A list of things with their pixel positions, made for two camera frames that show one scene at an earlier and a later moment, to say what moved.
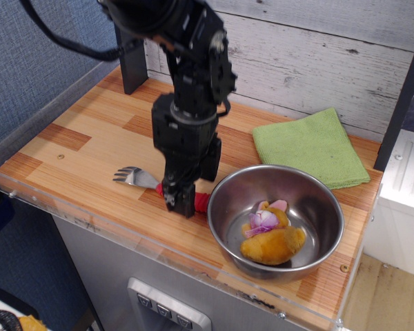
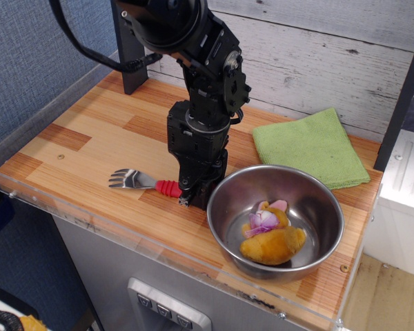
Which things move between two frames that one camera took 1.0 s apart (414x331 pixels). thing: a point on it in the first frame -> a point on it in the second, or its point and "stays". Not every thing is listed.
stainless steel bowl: x=313 y=205 stays
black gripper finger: x=210 y=164 -> x=219 y=172
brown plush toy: x=269 y=237 stays
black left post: x=132 y=61 stays
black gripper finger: x=179 y=197 -> x=196 y=196
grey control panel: x=152 y=309 stays
